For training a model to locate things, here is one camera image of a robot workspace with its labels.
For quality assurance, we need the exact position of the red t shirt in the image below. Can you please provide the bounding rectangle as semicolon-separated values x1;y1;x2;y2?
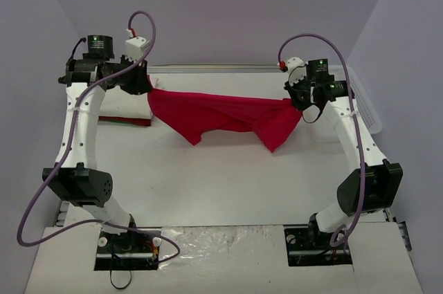
147;89;302;152
98;116;152;127

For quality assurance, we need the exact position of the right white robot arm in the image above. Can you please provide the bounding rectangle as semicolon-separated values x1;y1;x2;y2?
279;57;404;248

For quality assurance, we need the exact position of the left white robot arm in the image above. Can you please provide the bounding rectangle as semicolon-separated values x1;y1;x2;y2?
42;35;154;251

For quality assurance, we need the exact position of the white plastic basket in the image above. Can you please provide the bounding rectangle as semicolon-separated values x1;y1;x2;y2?
311;66;383;143

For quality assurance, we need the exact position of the red folded t shirt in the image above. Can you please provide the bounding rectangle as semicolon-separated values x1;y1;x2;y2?
98;116;152;127

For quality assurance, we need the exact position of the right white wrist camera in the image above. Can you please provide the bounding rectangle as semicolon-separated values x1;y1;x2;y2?
280;57;307;84

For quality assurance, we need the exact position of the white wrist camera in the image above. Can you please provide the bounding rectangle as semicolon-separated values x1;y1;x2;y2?
280;57;307;84
124;37;151;62

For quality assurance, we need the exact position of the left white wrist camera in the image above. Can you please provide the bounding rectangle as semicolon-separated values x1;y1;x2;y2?
124;37;151;62

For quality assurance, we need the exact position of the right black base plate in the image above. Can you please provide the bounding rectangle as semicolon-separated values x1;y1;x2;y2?
284;225;352;267

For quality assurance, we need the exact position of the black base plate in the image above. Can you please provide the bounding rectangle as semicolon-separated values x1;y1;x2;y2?
284;225;352;267
94;230;162;271

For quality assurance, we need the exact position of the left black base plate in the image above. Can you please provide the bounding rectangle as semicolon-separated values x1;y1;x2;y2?
94;230;162;271

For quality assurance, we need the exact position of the thin black cable loop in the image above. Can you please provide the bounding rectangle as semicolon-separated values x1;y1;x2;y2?
109;266;134;290

